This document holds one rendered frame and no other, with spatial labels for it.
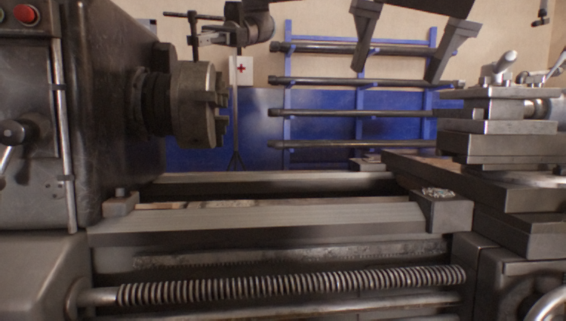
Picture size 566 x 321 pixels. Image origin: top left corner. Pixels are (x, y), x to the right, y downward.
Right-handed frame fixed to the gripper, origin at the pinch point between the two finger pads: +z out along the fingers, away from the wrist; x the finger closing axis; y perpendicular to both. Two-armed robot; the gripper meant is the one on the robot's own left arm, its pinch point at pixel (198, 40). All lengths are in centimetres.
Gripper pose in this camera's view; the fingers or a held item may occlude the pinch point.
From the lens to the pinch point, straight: 82.7
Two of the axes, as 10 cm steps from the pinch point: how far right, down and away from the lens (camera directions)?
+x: -8.7, -2.6, 4.2
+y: -0.3, 8.7, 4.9
